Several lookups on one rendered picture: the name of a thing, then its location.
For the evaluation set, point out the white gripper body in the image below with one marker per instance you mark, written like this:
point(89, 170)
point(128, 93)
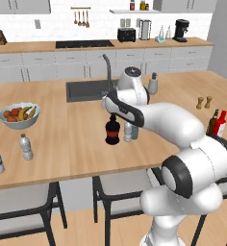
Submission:
point(104, 102)

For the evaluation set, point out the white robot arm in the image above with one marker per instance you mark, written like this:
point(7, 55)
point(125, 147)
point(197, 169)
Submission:
point(182, 134)

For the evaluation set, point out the dark grey sink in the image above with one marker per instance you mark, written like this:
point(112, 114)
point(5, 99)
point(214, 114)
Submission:
point(85, 90)

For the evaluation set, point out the dark cola bottle red label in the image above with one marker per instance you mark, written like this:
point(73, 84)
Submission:
point(112, 133)

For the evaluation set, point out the dark grey tap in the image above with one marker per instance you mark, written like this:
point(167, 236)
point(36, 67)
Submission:
point(108, 68)

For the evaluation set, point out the small clear plastic bottle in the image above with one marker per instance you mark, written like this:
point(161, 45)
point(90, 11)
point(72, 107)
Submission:
point(127, 133)

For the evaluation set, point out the small blue-tinted glass bottle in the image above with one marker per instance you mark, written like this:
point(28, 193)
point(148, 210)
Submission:
point(135, 133)

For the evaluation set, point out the grey soap dispenser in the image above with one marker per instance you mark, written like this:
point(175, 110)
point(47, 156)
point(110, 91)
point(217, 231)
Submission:
point(153, 85)

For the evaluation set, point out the black hob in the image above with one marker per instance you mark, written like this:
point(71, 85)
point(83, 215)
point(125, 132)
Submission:
point(84, 44)

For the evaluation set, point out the grey base cupboard run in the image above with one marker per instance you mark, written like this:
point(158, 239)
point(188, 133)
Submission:
point(54, 65)

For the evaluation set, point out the black toaster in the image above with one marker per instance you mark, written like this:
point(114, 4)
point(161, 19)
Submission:
point(126, 35)

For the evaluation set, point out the yellow banana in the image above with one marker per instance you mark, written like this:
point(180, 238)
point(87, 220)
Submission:
point(32, 112)
point(22, 113)

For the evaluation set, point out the pale green kitchen scale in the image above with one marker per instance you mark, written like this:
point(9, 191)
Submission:
point(160, 39)

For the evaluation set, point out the hanging wooden utensil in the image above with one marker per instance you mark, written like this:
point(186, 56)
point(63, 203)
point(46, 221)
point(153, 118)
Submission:
point(83, 19)
point(75, 18)
point(80, 19)
point(87, 19)

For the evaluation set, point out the pale blue fruit bowl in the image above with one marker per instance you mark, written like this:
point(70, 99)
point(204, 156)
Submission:
point(19, 123)

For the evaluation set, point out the clear glass flask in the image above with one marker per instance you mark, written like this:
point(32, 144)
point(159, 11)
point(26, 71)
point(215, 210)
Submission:
point(161, 32)
point(168, 33)

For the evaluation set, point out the clear plastic water bottle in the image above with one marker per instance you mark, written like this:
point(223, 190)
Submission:
point(26, 149)

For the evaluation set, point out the wooden salt shaker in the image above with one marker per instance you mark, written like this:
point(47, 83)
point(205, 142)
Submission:
point(199, 103)

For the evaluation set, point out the orange fruit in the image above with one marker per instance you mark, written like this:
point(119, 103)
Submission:
point(7, 114)

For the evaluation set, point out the red jar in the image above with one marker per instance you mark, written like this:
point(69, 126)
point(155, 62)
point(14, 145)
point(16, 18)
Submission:
point(132, 5)

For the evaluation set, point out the yellow jar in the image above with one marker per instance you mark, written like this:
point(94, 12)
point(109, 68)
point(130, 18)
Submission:
point(142, 5)

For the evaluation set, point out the brown jar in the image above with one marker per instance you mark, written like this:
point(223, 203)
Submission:
point(147, 6)

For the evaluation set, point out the black coffee machine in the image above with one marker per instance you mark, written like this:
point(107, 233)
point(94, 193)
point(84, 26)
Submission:
point(181, 30)

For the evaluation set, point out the brown glass bottle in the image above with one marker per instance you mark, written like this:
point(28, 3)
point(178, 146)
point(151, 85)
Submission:
point(212, 123)

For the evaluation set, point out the red bottle with white label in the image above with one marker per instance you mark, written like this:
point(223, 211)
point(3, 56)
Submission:
point(220, 125)

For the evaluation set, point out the grey double wall socket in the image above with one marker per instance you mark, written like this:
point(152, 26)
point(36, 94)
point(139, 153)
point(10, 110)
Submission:
point(125, 22)

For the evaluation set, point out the white wall shelf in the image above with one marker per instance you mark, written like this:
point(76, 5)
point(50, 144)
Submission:
point(134, 11)

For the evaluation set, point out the wooden utensil rail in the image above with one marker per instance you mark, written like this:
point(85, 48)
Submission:
point(80, 8)

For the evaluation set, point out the grey wall cupboard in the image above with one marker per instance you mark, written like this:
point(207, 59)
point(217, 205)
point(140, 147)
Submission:
point(20, 6)
point(186, 5)

